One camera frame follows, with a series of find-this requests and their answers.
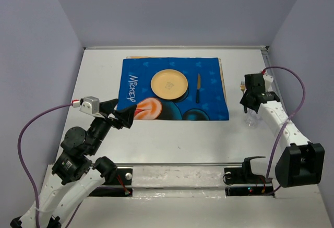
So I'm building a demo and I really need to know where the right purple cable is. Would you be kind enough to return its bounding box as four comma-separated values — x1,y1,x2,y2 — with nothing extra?
262,66,306,195

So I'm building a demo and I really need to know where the gold knife black handle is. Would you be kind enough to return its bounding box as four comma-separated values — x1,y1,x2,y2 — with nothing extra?
196,74,201,103

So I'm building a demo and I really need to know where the yellow round plate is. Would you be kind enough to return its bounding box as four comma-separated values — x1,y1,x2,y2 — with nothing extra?
150,69,188,100

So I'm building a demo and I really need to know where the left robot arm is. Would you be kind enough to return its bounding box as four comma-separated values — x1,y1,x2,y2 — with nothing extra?
10,97,136,227

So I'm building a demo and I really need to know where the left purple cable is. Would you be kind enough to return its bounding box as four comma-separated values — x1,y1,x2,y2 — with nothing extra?
17,99,84,228

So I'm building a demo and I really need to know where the blue Mickey cloth placemat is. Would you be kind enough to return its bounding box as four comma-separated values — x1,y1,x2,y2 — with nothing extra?
117,57,229,121

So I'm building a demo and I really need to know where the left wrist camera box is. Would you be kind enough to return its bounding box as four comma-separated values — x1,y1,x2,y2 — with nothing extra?
80,96,100,116

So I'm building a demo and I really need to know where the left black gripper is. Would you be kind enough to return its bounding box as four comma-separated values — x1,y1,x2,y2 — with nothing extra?
88,98,138,153

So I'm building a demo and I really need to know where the gold fork black handle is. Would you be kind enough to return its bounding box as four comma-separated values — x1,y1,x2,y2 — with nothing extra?
240,80,246,94

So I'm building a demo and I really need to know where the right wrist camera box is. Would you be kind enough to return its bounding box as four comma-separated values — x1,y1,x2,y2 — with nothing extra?
262,71,273,91

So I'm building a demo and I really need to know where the clear drinking glass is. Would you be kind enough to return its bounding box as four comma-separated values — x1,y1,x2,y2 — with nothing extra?
244,109,262,128

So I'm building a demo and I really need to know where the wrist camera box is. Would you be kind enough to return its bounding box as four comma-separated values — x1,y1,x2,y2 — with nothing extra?
262,71,273,91
80,96,100,116

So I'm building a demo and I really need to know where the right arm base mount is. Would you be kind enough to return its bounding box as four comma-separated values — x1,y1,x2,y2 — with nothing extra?
222,156,275,197

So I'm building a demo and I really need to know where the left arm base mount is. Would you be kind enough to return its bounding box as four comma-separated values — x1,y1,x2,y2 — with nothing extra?
89,167,133,197

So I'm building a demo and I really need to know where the aluminium table edge rail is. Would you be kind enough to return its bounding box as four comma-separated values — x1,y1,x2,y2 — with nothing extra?
83,45,268,52

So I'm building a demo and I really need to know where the purple cable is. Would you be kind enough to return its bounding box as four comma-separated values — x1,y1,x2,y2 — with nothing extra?
262,66,306,195
17,99,84,228

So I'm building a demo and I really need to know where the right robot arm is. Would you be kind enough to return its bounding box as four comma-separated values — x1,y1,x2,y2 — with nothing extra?
240,73,325,188

